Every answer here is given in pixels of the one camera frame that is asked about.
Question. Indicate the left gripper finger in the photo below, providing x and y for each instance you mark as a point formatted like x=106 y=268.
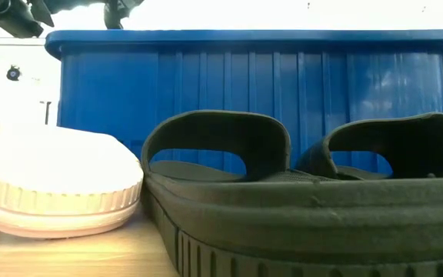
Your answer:
x=41 y=11
x=113 y=17

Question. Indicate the black round device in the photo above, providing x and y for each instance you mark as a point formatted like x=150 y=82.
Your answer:
x=13 y=73

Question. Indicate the black rubber slide sandal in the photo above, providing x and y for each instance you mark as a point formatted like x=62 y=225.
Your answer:
x=417 y=146
x=283 y=215

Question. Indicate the thin black post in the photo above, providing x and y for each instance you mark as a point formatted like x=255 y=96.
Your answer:
x=47 y=113

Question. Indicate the blue plastic bin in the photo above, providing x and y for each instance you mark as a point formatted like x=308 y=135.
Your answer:
x=244 y=77

